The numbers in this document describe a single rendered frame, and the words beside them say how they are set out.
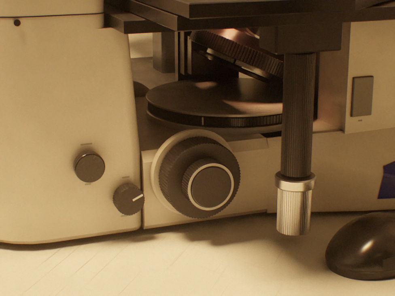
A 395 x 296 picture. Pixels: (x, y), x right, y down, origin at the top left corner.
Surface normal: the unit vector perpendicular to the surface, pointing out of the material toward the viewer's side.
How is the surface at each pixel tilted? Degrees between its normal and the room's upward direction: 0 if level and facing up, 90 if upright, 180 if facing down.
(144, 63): 0
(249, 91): 0
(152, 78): 0
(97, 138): 90
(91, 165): 90
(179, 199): 90
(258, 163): 90
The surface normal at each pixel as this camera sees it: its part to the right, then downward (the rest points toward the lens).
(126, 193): 0.36, 0.27
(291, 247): 0.00, -0.96
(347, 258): -0.63, -0.39
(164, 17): -0.93, 0.11
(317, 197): 0.04, 0.29
